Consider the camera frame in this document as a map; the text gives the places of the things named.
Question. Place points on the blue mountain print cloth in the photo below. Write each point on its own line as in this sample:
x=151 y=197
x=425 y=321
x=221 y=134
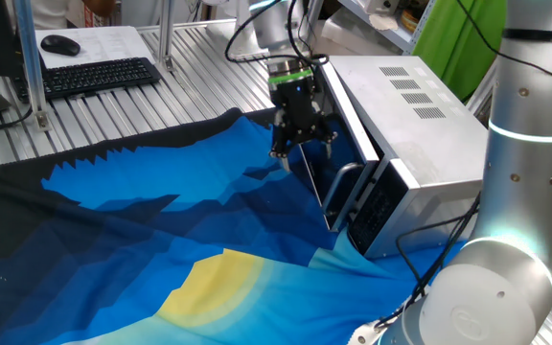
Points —
x=161 y=239

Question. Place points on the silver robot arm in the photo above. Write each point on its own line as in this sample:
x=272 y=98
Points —
x=530 y=191

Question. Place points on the black keyboard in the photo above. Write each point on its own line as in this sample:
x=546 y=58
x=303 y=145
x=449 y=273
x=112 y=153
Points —
x=94 y=76

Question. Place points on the white paper sheet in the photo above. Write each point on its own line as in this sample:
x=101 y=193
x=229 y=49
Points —
x=108 y=43

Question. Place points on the green curtain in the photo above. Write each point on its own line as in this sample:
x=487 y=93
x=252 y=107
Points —
x=463 y=43

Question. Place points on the woven round basket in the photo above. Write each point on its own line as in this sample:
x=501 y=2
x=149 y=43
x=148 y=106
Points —
x=412 y=19

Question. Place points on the white paper doily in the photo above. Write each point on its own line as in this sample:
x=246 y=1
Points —
x=384 y=21

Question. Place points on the silver microwave body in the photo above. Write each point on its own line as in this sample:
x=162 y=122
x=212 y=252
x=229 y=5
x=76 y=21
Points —
x=424 y=134

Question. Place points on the aluminium frame strut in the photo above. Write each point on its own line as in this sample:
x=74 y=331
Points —
x=479 y=91

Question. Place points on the bare person forearm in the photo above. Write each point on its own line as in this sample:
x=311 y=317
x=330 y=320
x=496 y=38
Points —
x=99 y=6

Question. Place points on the black computer mouse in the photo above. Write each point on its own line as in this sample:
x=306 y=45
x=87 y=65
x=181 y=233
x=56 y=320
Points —
x=60 y=45

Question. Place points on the aluminium frame post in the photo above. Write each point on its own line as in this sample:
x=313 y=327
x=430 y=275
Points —
x=166 y=33
x=29 y=57

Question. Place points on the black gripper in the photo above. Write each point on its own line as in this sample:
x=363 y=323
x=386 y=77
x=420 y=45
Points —
x=300 y=110

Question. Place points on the aluminium frame rail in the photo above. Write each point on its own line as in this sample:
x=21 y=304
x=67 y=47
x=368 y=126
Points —
x=190 y=24

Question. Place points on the white metal shelf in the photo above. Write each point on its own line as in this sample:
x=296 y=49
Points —
x=391 y=36

